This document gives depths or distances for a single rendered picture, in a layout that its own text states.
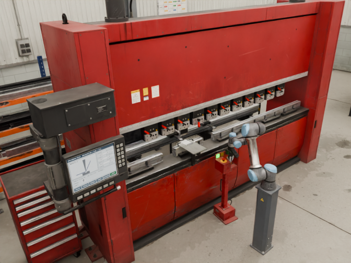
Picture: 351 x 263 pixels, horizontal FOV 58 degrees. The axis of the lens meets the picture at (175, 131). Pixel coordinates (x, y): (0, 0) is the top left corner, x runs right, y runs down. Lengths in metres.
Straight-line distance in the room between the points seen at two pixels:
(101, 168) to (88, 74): 0.69
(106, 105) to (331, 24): 3.25
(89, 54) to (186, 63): 1.09
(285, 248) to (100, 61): 2.65
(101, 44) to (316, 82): 3.20
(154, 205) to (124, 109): 1.11
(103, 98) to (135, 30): 0.83
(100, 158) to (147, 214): 1.31
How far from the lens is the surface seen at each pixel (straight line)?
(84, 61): 2.38
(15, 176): 3.33
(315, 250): 3.82
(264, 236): 3.47
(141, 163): 3.19
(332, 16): 4.59
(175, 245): 3.63
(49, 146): 2.18
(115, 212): 3.02
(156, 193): 3.32
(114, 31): 2.66
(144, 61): 2.85
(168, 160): 3.34
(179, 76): 3.11
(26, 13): 6.69
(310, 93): 4.85
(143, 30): 2.79
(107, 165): 2.30
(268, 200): 3.18
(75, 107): 2.06
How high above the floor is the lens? 2.59
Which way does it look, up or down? 26 degrees down
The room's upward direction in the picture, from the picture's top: 2 degrees counter-clockwise
